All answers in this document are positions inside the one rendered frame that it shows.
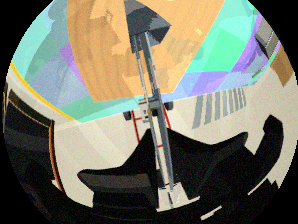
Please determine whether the light brown wooden board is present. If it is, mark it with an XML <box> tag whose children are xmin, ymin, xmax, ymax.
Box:
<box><xmin>67</xmin><ymin>0</ymin><xmax>225</xmax><ymax>101</ymax></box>

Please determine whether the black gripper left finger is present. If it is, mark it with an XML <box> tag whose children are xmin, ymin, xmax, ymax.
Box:
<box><xmin>77</xmin><ymin>128</ymin><xmax>160</xmax><ymax>209</ymax></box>

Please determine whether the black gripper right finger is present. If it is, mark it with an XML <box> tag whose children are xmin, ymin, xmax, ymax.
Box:
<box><xmin>166</xmin><ymin>128</ymin><xmax>249</xmax><ymax>201</ymax></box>

